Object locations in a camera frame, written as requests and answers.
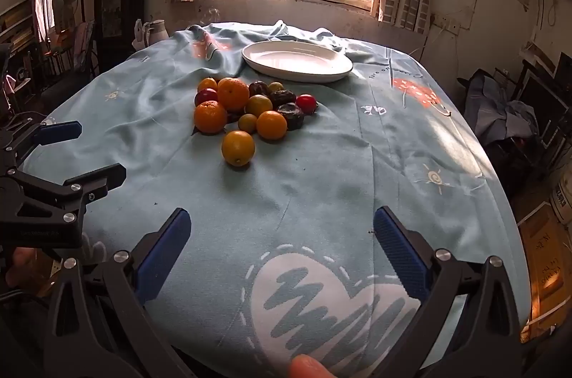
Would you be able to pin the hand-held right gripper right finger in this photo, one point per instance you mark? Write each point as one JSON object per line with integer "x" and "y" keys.
{"x": 400, "y": 255}

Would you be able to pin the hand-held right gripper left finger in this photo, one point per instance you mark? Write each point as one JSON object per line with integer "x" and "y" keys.
{"x": 163, "y": 259}

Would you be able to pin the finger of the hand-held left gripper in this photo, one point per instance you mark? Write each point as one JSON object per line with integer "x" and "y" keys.
{"x": 96, "y": 181}
{"x": 58, "y": 132}

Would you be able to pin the orange tangerine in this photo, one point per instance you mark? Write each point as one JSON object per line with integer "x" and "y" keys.
{"x": 210, "y": 117}
{"x": 233, "y": 93}

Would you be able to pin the red plum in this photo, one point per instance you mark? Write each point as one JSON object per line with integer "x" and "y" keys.
{"x": 205, "y": 96}

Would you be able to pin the small smooth orange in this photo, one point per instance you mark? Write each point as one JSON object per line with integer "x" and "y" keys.
{"x": 207, "y": 84}

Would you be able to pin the small yellow fruit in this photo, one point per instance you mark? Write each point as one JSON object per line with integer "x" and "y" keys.
{"x": 247, "y": 122}

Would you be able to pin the red tomato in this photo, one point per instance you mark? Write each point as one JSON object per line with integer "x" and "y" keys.
{"x": 306, "y": 102}

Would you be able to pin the yellow-brown potato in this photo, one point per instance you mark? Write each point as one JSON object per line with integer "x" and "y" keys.
{"x": 258, "y": 105}

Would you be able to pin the dark wrinkled passion fruit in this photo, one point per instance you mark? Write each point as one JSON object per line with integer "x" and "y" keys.
{"x": 283, "y": 97}
{"x": 291, "y": 118}

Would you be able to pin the small yellow-green plum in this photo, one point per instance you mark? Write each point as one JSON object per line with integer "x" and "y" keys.
{"x": 275, "y": 86}

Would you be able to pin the white oval plate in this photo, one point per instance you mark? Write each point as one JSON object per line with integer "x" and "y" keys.
{"x": 297, "y": 60}

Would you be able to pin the person's left hand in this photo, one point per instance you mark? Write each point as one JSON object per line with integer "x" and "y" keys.
{"x": 18, "y": 266}

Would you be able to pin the person's right hand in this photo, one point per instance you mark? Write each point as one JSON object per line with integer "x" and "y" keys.
{"x": 310, "y": 368}

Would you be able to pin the light blue printed tablecloth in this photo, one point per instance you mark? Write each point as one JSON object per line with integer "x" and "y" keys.
{"x": 313, "y": 181}

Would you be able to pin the standing fan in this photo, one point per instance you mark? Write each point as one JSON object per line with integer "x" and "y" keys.
{"x": 67, "y": 2}

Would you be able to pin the white pitcher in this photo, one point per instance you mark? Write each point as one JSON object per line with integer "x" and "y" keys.
{"x": 154, "y": 33}

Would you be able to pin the cardboard box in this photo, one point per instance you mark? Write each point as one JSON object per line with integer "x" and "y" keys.
{"x": 545, "y": 257}

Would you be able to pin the white bucket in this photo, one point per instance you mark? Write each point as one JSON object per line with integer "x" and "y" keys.
{"x": 563, "y": 199}

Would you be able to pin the pile of grey-blue clothes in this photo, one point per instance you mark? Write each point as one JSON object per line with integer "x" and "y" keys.
{"x": 505, "y": 110}

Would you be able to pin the dark monitor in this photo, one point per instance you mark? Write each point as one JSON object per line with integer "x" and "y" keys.
{"x": 547, "y": 101}

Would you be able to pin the wall socket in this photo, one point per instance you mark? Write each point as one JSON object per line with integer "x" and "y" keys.
{"x": 444, "y": 24}

